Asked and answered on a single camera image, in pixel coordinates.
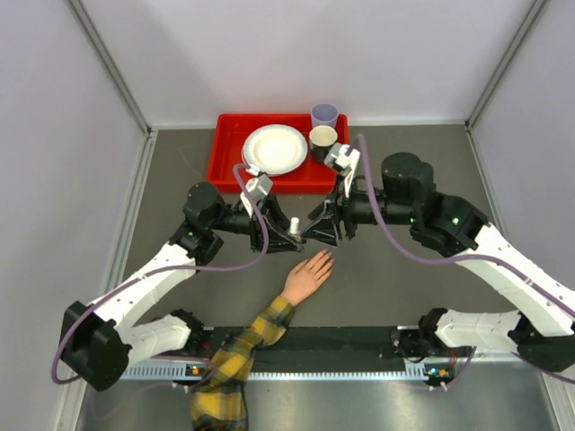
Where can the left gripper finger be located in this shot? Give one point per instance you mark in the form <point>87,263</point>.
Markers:
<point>275,213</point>
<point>283,241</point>

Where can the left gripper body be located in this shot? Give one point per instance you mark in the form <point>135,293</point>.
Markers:
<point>257,234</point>

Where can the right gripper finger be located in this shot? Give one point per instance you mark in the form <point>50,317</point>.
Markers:
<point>324,230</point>
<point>323,214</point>

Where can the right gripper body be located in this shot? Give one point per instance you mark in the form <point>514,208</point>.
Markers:
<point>347,211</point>

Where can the white nail polish cap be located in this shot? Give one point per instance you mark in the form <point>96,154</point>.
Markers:
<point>294,227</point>

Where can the yellow plaid sleeve forearm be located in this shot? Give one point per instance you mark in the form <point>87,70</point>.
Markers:
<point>220,403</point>

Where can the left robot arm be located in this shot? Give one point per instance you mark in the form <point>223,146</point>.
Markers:
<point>99,341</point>

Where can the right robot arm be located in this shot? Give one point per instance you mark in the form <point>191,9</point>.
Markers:
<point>540,330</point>

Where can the mannequin hand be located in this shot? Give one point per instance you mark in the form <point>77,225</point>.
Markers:
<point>307,277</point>

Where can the white paper plates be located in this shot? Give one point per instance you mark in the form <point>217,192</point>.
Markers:
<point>275,149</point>

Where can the dark green mug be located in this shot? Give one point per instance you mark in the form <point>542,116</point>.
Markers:
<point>321,140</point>

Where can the red plastic tray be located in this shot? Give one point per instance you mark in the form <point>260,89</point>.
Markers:
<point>233,128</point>

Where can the lavender plastic cup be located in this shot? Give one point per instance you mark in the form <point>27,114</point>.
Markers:
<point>324,114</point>

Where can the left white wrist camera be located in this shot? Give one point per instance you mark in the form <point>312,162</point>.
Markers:
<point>256,189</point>

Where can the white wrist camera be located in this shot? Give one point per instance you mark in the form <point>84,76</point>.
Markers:
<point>256,189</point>
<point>344,160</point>

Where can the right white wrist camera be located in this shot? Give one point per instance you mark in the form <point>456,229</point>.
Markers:
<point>344,160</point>

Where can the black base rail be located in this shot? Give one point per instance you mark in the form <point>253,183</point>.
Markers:
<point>384,341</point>

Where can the slotted cable duct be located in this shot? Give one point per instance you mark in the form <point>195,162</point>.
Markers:
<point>157,370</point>

